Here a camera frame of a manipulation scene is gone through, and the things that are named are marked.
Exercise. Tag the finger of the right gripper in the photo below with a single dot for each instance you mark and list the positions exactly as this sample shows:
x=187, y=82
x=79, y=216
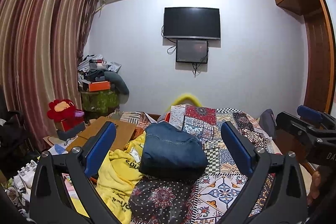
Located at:
x=311, y=111

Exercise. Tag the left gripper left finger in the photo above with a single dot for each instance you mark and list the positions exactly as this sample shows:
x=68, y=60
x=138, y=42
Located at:
x=49, y=200

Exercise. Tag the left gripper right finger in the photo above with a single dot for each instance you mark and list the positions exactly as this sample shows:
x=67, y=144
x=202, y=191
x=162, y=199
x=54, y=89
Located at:
x=286, y=201

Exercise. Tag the blue denim jacket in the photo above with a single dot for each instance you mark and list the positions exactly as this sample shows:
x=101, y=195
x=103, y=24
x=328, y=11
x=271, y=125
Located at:
x=171, y=154

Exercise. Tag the person's right hand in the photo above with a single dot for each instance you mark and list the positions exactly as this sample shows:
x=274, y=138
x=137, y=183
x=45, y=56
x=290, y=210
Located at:
x=318, y=178

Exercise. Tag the brown wooden door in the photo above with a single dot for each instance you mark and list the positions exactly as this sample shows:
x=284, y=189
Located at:
x=320, y=75

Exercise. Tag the grey blue backpack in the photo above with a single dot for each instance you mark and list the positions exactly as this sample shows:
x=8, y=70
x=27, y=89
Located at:
x=267, y=123

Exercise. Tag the colourful patchwork bedspread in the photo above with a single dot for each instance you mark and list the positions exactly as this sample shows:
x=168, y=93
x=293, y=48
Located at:
x=221, y=183

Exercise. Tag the yellow printed garment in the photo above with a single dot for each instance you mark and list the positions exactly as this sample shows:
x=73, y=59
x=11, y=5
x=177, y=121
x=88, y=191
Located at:
x=118, y=175

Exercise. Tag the red plush flower toy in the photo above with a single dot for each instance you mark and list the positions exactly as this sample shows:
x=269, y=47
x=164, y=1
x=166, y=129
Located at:
x=65, y=114

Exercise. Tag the dark floral patterned cloth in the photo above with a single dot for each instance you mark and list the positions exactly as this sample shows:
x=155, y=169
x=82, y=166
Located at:
x=160, y=201

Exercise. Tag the brown cardboard box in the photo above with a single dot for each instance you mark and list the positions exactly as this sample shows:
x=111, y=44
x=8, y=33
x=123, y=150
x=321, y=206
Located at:
x=116, y=133

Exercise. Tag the green patterned storage box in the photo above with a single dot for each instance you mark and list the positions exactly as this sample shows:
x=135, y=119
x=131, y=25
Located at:
x=103, y=102

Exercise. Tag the yellow plush headboard item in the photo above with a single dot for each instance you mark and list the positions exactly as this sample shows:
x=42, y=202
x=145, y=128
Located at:
x=186, y=97

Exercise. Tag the orange shoe box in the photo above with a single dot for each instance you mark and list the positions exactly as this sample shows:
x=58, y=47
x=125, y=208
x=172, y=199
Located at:
x=99, y=86

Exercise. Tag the dark grey neck pillow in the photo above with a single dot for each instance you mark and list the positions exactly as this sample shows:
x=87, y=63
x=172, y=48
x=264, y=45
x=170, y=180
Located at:
x=117, y=81

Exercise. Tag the striped red beige curtain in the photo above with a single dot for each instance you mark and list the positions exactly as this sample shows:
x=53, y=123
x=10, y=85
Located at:
x=42, y=43

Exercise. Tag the small black wall monitor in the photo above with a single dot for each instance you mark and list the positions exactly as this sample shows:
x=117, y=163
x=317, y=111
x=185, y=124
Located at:
x=192, y=51

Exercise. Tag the large black wall television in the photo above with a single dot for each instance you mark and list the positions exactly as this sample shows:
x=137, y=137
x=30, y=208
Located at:
x=192, y=23

